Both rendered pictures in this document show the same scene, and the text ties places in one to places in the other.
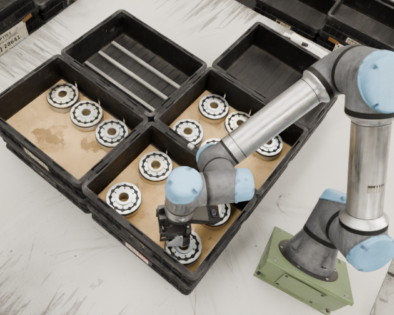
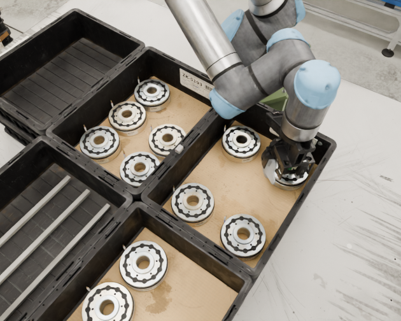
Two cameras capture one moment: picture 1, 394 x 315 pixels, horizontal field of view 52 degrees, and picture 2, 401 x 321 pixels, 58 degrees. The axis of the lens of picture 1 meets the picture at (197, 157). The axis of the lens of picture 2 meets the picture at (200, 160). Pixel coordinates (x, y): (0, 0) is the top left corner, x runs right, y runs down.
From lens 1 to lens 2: 0.79 m
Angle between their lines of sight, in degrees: 41
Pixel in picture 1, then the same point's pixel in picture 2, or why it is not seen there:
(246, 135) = (222, 41)
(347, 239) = (286, 12)
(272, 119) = (206, 9)
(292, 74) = (48, 69)
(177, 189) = (335, 78)
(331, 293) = not seen: hidden behind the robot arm
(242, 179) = (294, 34)
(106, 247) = (275, 275)
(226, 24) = not seen: outside the picture
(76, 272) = (312, 307)
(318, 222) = (251, 50)
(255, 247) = not seen: hidden behind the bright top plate
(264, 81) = (56, 95)
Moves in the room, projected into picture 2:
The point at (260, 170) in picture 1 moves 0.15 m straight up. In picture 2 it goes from (182, 104) to (181, 65)
